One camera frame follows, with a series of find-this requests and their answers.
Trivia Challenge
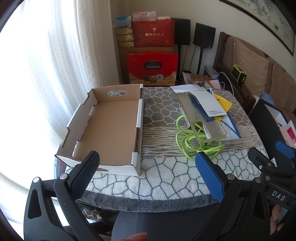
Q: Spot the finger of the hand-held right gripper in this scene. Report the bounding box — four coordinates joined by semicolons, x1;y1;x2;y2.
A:
275;140;296;179
247;147;279;183

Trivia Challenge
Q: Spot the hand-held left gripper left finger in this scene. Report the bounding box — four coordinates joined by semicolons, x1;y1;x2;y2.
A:
24;151;100;241

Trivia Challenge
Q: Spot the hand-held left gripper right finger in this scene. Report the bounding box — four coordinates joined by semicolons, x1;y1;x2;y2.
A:
195;152;272;241

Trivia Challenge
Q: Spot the clear blue-striped zip bag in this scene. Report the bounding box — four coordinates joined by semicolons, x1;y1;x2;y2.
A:
215;112;242;141

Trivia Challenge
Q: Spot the green braided cable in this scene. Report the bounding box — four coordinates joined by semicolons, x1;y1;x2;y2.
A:
175;115;225;160

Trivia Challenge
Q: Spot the yellow packet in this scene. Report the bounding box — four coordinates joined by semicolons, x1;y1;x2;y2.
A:
214;93;233;121

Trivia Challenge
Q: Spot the white envelope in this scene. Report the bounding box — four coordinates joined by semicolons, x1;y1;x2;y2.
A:
170;84;226;117

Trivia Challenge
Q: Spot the clear phone case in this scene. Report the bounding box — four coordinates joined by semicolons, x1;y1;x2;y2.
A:
177;92;227;142

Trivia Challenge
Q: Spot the person's right hand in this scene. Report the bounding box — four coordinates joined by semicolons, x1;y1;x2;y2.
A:
271;205;287;234

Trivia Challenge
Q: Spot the black flat panel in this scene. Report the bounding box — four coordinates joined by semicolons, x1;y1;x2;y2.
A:
248;97;289;163

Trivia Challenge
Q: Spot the grey white patterned blanket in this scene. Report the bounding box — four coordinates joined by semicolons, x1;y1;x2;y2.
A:
55;86;270;223

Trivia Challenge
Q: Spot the green yellow radio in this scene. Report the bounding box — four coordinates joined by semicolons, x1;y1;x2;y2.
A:
231;64;247;84

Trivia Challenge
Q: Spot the brown cushioned sofa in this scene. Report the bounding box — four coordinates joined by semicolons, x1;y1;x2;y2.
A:
214;31;296;121

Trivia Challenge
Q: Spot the light blue box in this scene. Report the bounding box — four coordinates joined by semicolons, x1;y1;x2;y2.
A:
203;65;219;78

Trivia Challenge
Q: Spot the black speaker stand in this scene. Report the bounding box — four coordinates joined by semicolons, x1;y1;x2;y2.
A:
177;45;184;81
197;47;204;73

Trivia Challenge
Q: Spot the red chocolate gift bag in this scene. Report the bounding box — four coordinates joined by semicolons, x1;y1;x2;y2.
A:
126;51;179;85

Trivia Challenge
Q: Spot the white curtain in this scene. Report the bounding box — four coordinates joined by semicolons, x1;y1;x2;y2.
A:
0;0;121;232

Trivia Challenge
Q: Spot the blue tissue box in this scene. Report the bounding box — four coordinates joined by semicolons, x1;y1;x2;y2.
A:
112;16;133;29

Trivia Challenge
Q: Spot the red floral gift box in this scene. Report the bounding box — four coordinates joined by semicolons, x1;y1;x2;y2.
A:
132;19;175;48

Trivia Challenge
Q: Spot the pink box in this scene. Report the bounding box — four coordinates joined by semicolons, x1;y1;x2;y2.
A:
132;11;157;22

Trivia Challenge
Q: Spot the white cable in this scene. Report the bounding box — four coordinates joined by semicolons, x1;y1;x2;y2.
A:
218;72;234;92

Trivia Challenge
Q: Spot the framed wall painting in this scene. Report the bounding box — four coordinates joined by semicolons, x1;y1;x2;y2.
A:
218;0;296;56

